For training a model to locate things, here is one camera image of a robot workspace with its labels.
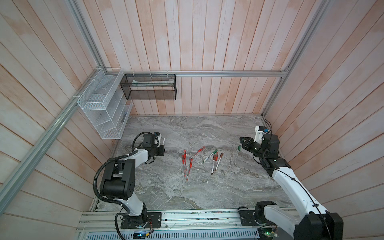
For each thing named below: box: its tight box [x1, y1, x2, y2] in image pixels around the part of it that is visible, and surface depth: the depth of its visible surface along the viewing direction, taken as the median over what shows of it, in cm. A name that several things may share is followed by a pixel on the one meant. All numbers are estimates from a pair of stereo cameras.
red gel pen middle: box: [182, 159, 187, 177], surface depth 94 cm
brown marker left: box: [211, 154, 217, 175], surface depth 96 cm
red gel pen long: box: [186, 158, 193, 181], surface depth 95 cm
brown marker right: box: [214, 152, 224, 171], surface depth 97 cm
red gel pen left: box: [183, 149, 187, 171], surface depth 97 cm
